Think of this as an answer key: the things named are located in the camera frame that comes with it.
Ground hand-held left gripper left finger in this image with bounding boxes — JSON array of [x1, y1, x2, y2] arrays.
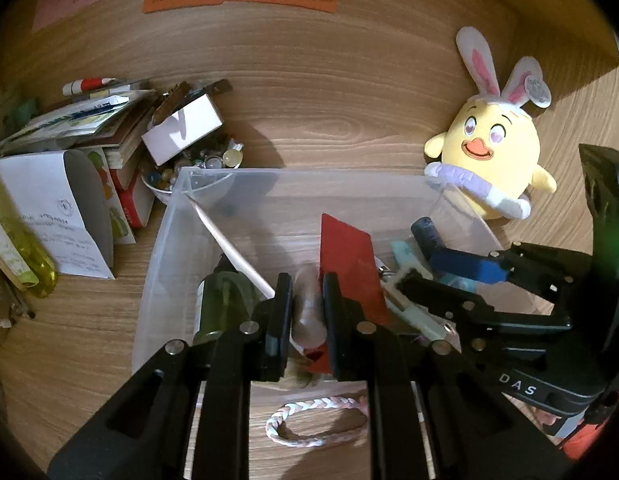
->
[[47, 272, 295, 480]]

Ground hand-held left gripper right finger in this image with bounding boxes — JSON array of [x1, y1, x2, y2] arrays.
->
[[322, 272, 577, 480]]

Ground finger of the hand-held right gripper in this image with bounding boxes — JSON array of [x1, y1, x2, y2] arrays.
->
[[395, 266, 574, 357], [430, 241, 594, 312]]

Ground small clear bottle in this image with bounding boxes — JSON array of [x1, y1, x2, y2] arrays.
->
[[290, 265, 327, 356]]

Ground red packet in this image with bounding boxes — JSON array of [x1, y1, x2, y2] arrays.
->
[[307, 213, 393, 375]]

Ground teal tube with dark cap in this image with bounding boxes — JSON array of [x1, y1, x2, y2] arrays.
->
[[391, 216, 477, 293]]

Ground white cosmetic tube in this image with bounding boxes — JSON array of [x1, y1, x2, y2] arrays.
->
[[187, 197, 275, 296]]

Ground clear plastic bin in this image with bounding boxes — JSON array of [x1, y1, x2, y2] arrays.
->
[[131, 166, 510, 396]]

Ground person's right hand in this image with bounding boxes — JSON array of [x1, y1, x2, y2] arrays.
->
[[532, 402, 565, 441]]

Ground pale green pen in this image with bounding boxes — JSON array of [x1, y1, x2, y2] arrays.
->
[[379, 265, 460, 347]]

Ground dark green bottle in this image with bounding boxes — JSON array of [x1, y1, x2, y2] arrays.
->
[[192, 255, 263, 346]]

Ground yellow chick plush toy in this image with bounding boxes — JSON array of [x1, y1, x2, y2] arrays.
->
[[423, 25, 557, 220]]

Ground white bowl of glass marbles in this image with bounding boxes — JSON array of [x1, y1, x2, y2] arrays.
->
[[141, 137, 245, 206]]

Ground red fruit print carton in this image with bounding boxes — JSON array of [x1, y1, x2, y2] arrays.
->
[[87, 145, 155, 245]]

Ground small white box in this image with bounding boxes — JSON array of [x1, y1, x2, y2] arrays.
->
[[141, 94, 223, 166]]

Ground brown metal clip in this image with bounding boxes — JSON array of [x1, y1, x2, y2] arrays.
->
[[152, 79, 233, 126]]

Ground yellow liquid spray bottle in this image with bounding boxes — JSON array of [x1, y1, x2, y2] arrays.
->
[[0, 200, 58, 300]]

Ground white folded paper card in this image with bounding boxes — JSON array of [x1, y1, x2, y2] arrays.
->
[[0, 149, 115, 279]]

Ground stack of booklets and packets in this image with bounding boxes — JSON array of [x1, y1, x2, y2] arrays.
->
[[0, 80, 158, 171]]

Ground red and white marker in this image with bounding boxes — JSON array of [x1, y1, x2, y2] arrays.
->
[[62, 76, 118, 96]]

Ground small green item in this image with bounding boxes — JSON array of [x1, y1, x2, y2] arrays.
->
[[4, 100, 43, 126]]

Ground braided white pink cord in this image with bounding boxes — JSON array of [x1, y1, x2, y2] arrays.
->
[[266, 395, 370, 448]]

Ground eyeglasses with cord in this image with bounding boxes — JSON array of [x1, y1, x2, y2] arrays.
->
[[0, 275, 38, 346]]

